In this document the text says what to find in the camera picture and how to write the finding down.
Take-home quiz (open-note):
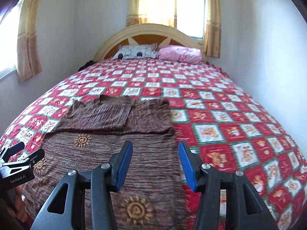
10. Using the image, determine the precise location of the brown knitted sweater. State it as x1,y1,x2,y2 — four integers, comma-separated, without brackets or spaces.
22,96,187,229

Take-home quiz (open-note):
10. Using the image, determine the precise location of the yellow curtain left of window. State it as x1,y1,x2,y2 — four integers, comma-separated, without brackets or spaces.
126,0,177,28

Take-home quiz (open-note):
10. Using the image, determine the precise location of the red patchwork bedspread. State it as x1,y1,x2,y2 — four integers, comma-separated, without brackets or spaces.
1,59,306,229

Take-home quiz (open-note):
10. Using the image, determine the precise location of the cream arched headboard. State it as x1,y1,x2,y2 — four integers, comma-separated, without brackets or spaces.
93,23,202,62

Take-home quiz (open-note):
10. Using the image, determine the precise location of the white patterned pillow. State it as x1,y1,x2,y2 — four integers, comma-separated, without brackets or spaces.
112,43,158,60

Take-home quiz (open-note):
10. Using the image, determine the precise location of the side window yellow curtain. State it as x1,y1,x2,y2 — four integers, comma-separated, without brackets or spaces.
16,0,42,82

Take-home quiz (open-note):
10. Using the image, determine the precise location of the head window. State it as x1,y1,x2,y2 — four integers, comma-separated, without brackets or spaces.
177,0,207,42

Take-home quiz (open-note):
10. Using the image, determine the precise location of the yellow curtain right of window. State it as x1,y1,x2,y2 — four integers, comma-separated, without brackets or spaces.
204,0,222,58

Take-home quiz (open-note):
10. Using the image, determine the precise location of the yellow curtain of window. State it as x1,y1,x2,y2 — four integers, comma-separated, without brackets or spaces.
204,0,222,58
126,0,177,28

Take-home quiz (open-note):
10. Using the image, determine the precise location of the pink pillow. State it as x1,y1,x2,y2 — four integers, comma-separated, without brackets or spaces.
158,45,202,64

